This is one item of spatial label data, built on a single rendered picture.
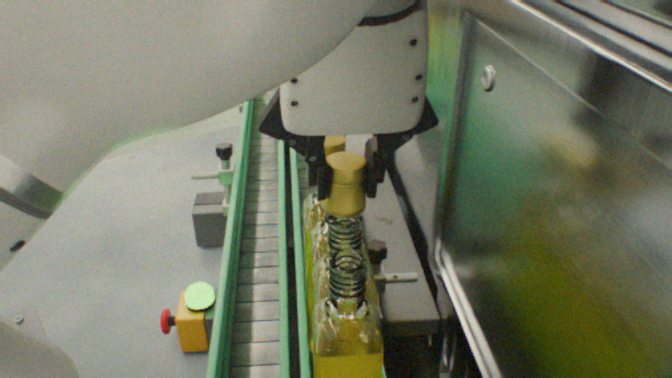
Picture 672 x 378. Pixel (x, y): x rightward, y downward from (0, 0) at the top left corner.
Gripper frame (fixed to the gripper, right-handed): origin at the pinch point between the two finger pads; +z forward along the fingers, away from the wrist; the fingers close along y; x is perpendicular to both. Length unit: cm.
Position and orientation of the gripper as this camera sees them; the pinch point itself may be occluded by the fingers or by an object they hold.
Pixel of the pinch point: (345, 170)
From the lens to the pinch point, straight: 44.3
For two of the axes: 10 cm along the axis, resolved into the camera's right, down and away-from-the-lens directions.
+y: -9.9, 0.5, -0.9
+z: -0.3, 6.9, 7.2
